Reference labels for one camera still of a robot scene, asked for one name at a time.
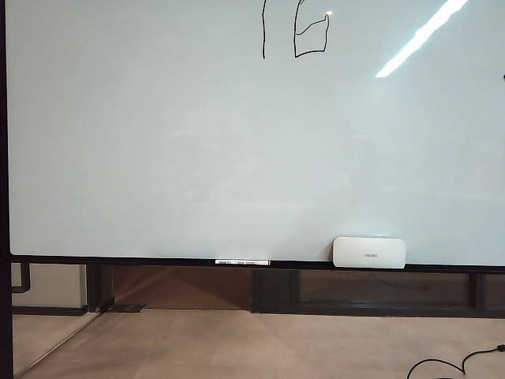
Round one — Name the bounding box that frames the large white whiteboard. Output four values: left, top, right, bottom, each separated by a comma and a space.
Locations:
4, 0, 505, 274

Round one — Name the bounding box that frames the white whiteboard eraser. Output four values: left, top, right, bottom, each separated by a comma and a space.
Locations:
333, 235, 407, 270

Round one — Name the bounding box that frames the white printed label strip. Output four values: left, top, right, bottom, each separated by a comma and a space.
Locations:
215, 258, 272, 266

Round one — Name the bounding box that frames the black floor plate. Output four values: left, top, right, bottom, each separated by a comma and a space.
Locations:
113, 302, 148, 313

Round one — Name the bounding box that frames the black bent pipe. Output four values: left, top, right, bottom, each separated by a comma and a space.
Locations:
10, 262, 32, 294

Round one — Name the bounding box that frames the black metal frame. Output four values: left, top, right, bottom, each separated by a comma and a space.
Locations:
0, 0, 14, 379

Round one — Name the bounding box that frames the black floor cable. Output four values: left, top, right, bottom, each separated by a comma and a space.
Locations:
407, 343, 505, 379

